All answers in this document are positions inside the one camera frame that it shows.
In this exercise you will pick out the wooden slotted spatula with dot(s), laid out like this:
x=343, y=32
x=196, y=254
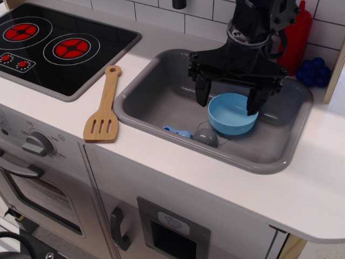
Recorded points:
x=103, y=125

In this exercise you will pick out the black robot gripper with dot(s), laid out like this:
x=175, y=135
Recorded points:
x=242, y=61

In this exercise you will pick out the blue and grey toy spoon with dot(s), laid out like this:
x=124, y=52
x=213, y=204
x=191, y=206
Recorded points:
x=204, y=135

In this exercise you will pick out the light blue plastic bowl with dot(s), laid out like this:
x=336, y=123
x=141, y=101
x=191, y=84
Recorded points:
x=228, y=114

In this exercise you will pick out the grey toy sink basin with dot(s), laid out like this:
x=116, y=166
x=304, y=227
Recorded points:
x=163, y=96

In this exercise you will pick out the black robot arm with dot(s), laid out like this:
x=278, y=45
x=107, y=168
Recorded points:
x=257, y=18

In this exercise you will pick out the wooden side post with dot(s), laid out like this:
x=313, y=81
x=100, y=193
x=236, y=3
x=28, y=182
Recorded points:
x=335, y=75

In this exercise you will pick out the grey oven door handle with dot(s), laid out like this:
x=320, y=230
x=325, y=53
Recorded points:
x=30, y=172

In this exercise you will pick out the black toy stove top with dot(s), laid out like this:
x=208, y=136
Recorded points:
x=59, y=54

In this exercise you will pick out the toy oven door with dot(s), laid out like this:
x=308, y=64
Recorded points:
x=62, y=199

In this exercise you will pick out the grey cabinet door handle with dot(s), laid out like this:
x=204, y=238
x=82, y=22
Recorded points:
x=121, y=241

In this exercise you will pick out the grey dispenser panel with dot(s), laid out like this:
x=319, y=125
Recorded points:
x=171, y=234

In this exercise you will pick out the black hanging cylinder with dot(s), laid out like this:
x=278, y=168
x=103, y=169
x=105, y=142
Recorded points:
x=179, y=4

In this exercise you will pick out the grey oven knob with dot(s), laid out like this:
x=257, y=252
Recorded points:
x=37, y=144

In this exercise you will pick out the red squeeze bottle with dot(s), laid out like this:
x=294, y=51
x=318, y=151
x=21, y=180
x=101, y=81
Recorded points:
x=297, y=36

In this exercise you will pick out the blue toy grape bunch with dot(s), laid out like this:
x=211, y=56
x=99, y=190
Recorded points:
x=314, y=73

